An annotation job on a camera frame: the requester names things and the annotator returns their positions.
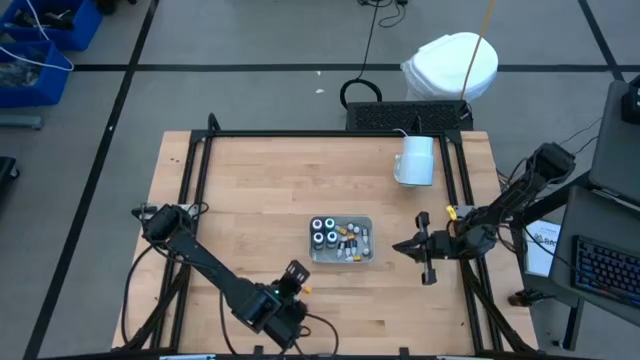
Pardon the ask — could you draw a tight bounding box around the black desk foot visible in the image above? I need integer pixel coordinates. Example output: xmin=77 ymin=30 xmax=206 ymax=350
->
xmin=508 ymin=288 xmax=554 ymax=308

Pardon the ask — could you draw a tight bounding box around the black perforated computer case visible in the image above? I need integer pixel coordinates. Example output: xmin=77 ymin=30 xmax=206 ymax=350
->
xmin=345 ymin=99 xmax=474 ymax=134

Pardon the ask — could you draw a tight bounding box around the white loose cable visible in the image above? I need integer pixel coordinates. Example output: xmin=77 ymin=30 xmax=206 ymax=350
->
xmin=0 ymin=0 xmax=75 ymax=72

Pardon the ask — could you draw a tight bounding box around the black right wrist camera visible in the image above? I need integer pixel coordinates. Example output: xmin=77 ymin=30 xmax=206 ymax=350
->
xmin=429 ymin=232 xmax=454 ymax=259

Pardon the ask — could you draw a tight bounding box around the white plastic bag bin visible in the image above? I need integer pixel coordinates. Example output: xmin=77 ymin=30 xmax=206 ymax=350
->
xmin=399 ymin=32 xmax=500 ymax=104

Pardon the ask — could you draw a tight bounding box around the dark grey desk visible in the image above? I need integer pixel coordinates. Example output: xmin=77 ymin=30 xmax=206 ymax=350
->
xmin=548 ymin=184 xmax=640 ymax=329

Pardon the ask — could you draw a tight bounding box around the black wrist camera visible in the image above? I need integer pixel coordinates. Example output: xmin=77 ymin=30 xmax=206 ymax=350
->
xmin=429 ymin=232 xmax=454 ymax=259
xmin=279 ymin=300 xmax=307 ymax=326

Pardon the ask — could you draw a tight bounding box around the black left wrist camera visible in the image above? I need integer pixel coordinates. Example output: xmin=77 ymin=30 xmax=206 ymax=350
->
xmin=279 ymin=300 xmax=307 ymax=326

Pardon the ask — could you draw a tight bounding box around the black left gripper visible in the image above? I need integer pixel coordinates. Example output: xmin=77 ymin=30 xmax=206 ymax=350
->
xmin=279 ymin=258 xmax=312 ymax=327

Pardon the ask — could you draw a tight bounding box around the grey metal bar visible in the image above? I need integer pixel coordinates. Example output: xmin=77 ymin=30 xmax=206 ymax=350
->
xmin=0 ymin=114 xmax=44 ymax=131

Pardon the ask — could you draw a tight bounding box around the black coiled floor cable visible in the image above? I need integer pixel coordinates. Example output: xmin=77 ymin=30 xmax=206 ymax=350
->
xmin=339 ymin=0 xmax=384 ymax=110

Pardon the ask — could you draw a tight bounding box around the grey cart surface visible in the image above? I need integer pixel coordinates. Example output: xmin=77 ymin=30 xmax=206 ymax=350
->
xmin=588 ymin=79 xmax=640 ymax=204

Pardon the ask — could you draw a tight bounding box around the black backlit keyboard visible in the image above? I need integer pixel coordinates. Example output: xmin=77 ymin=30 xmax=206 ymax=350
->
xmin=571 ymin=234 xmax=640 ymax=310

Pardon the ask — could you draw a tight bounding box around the blue plastic tote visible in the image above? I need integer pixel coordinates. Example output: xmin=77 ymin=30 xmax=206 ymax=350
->
xmin=0 ymin=0 xmax=104 ymax=52
xmin=0 ymin=39 xmax=74 ymax=109

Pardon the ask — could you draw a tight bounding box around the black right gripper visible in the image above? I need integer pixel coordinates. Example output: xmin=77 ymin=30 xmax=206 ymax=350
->
xmin=393 ymin=211 xmax=454 ymax=286

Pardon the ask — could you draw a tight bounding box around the black aluminium rig frame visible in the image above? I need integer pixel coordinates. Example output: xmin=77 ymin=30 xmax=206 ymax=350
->
xmin=112 ymin=112 xmax=539 ymax=360

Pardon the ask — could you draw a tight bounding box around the white round machine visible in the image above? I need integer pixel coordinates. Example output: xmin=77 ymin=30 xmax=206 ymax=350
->
xmin=392 ymin=134 xmax=436 ymax=188

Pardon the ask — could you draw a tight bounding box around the black floor object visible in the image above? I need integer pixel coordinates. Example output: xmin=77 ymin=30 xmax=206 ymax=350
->
xmin=0 ymin=156 xmax=21 ymax=184

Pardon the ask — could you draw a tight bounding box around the yellow hanging cable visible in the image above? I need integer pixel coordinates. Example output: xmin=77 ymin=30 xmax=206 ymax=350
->
xmin=459 ymin=0 xmax=497 ymax=101

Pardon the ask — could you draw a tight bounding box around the black desktop device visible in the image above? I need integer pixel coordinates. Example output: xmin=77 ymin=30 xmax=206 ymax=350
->
xmin=621 ymin=74 xmax=640 ymax=126

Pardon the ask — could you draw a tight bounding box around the white printed paper sheet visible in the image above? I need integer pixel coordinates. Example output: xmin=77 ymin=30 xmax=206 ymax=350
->
xmin=522 ymin=218 xmax=562 ymax=279

